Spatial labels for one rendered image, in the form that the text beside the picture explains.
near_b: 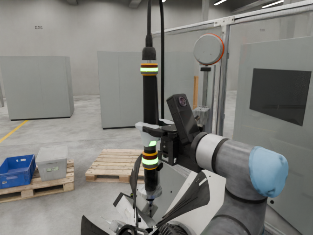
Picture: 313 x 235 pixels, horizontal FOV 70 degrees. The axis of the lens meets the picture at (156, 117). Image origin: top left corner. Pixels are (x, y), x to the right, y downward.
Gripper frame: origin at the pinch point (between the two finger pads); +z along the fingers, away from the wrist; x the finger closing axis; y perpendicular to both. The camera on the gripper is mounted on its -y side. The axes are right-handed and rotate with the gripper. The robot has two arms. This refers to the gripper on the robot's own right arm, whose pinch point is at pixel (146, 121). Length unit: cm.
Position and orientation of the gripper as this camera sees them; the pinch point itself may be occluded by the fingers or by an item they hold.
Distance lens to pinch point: 62.2
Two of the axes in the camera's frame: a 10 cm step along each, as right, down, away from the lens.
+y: 0.0, 9.7, 2.5
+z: -6.5, -1.9, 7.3
